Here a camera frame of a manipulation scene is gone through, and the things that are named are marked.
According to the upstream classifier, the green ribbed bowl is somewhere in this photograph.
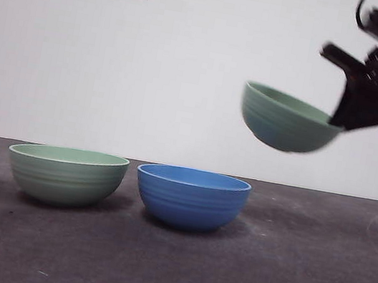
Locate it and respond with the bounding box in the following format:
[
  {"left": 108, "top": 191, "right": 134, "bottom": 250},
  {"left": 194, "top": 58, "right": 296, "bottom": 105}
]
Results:
[
  {"left": 234, "top": 80, "right": 350, "bottom": 162},
  {"left": 1, "top": 137, "right": 132, "bottom": 216}
]

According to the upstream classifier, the black cable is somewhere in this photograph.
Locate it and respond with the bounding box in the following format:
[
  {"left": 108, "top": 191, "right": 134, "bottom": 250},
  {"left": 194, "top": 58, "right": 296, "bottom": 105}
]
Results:
[{"left": 352, "top": 0, "right": 378, "bottom": 34}]

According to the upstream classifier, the blue ribbed bowl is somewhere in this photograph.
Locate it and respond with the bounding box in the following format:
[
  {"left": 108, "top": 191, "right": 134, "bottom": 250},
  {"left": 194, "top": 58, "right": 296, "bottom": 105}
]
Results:
[{"left": 128, "top": 159, "right": 253, "bottom": 239}]

